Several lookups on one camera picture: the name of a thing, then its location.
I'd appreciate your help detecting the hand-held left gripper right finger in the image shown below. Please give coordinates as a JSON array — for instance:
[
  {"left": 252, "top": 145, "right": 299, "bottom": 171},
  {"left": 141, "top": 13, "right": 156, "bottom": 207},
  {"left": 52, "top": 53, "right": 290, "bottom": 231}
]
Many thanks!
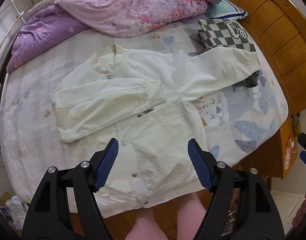
[{"left": 187, "top": 138, "right": 286, "bottom": 240}]

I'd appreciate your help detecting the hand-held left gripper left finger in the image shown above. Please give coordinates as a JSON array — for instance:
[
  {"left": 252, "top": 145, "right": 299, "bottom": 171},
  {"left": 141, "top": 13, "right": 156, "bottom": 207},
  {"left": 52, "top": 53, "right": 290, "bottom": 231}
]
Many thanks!
[{"left": 21, "top": 137, "right": 119, "bottom": 240}]

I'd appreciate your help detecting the white button-up jacket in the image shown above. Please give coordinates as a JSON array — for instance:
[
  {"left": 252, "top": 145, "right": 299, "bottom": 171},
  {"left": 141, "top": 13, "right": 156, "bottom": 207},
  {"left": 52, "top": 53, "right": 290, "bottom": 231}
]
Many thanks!
[{"left": 51, "top": 44, "right": 259, "bottom": 209}]

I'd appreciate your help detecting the pile of clothes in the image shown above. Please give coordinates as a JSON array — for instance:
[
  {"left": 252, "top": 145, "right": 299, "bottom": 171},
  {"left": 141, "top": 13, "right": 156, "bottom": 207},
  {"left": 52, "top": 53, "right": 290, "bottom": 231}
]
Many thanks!
[{"left": 0, "top": 196, "right": 30, "bottom": 230}]

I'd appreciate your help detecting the person's right hand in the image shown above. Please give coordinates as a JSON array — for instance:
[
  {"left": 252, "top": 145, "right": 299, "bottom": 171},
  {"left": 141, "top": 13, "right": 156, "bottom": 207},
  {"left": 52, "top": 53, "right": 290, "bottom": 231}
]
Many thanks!
[{"left": 292, "top": 187, "right": 306, "bottom": 233}]

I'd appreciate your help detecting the wooden nightstand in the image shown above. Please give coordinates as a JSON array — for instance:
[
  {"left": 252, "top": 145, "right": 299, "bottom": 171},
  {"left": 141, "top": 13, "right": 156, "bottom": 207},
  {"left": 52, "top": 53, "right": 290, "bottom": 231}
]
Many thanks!
[{"left": 264, "top": 112, "right": 306, "bottom": 180}]

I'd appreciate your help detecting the person's right leg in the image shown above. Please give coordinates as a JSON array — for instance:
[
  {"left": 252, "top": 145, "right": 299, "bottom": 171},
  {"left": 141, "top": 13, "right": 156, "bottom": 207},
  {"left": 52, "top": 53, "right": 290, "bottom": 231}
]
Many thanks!
[{"left": 158, "top": 192, "right": 208, "bottom": 240}]

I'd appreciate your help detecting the person's leg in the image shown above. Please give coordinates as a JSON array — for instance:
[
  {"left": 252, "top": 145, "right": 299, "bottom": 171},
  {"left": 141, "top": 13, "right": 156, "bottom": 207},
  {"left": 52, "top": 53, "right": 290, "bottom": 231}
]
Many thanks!
[
  {"left": 124, "top": 209, "right": 158, "bottom": 240},
  {"left": 158, "top": 192, "right": 208, "bottom": 240}
]

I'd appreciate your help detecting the person's left leg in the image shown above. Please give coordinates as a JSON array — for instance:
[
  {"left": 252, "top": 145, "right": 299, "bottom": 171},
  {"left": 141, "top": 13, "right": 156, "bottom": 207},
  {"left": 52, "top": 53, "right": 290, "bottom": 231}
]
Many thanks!
[{"left": 124, "top": 209, "right": 158, "bottom": 240}]

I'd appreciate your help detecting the dark grey cloth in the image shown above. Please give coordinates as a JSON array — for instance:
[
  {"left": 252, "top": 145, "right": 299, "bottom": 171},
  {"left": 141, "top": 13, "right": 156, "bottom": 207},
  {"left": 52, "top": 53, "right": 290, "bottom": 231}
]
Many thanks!
[{"left": 237, "top": 70, "right": 262, "bottom": 88}]

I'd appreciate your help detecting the bed with printed sheet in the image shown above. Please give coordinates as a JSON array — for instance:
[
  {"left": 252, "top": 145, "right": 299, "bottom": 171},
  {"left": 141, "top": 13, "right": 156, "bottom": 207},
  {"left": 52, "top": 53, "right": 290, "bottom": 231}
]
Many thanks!
[{"left": 0, "top": 17, "right": 290, "bottom": 218}]

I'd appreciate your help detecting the wooden headboard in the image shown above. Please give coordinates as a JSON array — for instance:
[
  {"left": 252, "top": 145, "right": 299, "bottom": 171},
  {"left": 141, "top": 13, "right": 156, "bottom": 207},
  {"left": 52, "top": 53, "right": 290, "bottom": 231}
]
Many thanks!
[{"left": 205, "top": 0, "right": 306, "bottom": 115}]

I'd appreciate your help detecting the cardboard box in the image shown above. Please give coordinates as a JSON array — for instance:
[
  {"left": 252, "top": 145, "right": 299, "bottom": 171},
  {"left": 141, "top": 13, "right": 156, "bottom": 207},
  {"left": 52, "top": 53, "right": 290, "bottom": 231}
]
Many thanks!
[{"left": 0, "top": 191, "right": 15, "bottom": 208}]

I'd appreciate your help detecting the checkered grey white cloth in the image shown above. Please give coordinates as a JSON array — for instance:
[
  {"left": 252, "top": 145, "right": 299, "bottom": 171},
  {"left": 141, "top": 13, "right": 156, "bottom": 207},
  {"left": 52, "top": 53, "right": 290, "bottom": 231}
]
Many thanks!
[{"left": 190, "top": 17, "right": 257, "bottom": 53}]

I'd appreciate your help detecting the light blue pillow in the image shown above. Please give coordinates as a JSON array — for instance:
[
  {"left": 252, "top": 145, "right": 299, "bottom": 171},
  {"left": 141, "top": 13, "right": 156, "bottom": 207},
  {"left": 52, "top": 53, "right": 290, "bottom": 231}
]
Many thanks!
[{"left": 205, "top": 0, "right": 248, "bottom": 22}]

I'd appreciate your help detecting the purple floral quilt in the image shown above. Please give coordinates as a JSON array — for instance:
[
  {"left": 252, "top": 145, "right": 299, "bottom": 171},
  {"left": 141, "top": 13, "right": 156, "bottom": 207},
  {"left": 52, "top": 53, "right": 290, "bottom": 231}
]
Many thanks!
[{"left": 6, "top": 0, "right": 221, "bottom": 73}]

